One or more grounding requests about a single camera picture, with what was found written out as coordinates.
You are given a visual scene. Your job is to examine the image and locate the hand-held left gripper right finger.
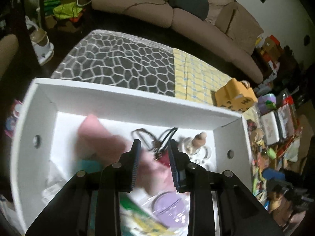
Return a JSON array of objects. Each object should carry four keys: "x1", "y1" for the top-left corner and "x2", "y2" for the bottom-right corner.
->
[{"x1": 167, "y1": 139, "x2": 283, "y2": 236}]

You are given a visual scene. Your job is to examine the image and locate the white lidded container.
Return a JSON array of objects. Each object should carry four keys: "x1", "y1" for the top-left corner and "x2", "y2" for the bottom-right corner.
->
[{"x1": 259, "y1": 112, "x2": 283, "y2": 145}]

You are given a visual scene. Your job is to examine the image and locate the dark cushion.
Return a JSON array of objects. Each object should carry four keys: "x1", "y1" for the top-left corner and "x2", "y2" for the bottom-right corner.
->
[{"x1": 168, "y1": 0, "x2": 209, "y2": 21}]

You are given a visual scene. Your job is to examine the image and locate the green clothes pile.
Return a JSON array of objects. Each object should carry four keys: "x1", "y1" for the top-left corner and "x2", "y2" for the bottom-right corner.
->
[{"x1": 44, "y1": 0, "x2": 84, "y2": 21}]

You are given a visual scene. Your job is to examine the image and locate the grey mosaic patterned desktop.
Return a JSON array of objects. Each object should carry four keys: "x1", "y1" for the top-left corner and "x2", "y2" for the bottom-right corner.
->
[{"x1": 50, "y1": 29, "x2": 178, "y2": 96}]

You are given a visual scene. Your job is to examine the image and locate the yellow checked cloth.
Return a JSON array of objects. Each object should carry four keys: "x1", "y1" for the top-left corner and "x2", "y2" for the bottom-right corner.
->
[{"x1": 172, "y1": 48, "x2": 259, "y2": 123}]

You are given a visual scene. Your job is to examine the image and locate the pink printed bag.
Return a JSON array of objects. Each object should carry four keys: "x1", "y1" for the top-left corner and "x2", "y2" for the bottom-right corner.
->
[{"x1": 5, "y1": 100, "x2": 22, "y2": 138}]

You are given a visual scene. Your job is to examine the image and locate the teal tube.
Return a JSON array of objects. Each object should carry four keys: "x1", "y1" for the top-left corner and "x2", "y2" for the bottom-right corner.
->
[{"x1": 79, "y1": 159, "x2": 104, "y2": 175}]

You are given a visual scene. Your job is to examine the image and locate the white sandal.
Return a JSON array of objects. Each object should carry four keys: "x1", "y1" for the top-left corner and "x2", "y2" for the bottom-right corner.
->
[{"x1": 25, "y1": 16, "x2": 55, "y2": 65}]

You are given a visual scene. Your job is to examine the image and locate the blue pouch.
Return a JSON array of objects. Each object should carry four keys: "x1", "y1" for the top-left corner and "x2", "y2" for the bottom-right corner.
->
[{"x1": 262, "y1": 168, "x2": 286, "y2": 181}]

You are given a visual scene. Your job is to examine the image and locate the purple plastic item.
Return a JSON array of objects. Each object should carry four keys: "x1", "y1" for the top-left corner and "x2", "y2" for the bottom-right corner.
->
[{"x1": 257, "y1": 93, "x2": 277, "y2": 109}]

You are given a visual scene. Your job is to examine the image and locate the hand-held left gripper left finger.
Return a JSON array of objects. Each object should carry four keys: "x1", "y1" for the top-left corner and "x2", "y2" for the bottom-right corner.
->
[{"x1": 26, "y1": 139, "x2": 142, "y2": 236}]

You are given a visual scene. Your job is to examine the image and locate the white cardboard box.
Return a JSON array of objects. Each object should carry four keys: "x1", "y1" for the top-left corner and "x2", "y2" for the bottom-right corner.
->
[{"x1": 10, "y1": 77, "x2": 255, "y2": 236}]

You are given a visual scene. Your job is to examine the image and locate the round purple lid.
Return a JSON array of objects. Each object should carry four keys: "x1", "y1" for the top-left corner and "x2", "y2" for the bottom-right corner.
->
[{"x1": 153, "y1": 192, "x2": 189, "y2": 229}]

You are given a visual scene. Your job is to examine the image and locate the small wooden doll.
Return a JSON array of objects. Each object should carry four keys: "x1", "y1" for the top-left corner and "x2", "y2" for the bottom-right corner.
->
[{"x1": 193, "y1": 132, "x2": 207, "y2": 148}]

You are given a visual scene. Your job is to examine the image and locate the small clear glass cup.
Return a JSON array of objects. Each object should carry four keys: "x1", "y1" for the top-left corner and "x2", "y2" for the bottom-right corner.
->
[{"x1": 181, "y1": 138, "x2": 197, "y2": 155}]

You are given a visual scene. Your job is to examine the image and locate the yellow tiger-shaped case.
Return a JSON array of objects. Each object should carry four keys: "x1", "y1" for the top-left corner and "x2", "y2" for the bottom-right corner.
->
[{"x1": 215, "y1": 78, "x2": 258, "y2": 113}]

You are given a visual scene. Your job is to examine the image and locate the pink cloth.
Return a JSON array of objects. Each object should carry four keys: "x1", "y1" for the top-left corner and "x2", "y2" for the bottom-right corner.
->
[{"x1": 77, "y1": 114, "x2": 178, "y2": 197}]

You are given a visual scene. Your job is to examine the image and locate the beige sofa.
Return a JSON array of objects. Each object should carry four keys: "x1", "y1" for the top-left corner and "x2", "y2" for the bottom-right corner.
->
[{"x1": 91, "y1": 0, "x2": 265, "y2": 84}]

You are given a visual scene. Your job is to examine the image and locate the black cord loop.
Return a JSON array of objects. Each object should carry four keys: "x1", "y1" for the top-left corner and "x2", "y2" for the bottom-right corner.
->
[{"x1": 132, "y1": 127, "x2": 179, "y2": 161}]

